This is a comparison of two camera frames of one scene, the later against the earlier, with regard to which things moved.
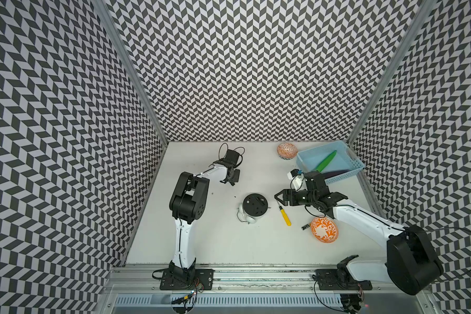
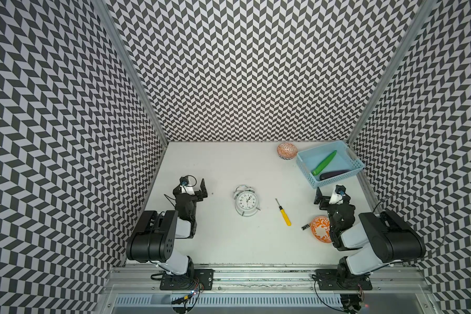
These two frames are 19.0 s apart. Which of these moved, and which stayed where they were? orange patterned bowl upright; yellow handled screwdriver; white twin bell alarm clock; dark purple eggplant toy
Moved: white twin bell alarm clock
Stayed: yellow handled screwdriver; dark purple eggplant toy; orange patterned bowl upright
